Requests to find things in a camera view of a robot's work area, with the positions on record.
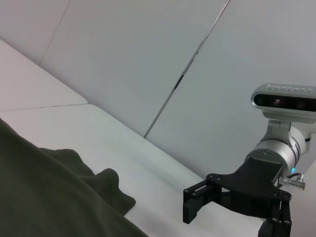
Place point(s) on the dark green shirt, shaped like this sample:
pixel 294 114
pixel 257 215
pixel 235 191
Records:
pixel 49 192

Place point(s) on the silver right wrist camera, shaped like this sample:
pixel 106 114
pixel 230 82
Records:
pixel 284 103

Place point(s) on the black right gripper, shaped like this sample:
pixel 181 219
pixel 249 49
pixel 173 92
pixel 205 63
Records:
pixel 256 182

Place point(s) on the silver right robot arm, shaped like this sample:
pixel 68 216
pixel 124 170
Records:
pixel 279 150

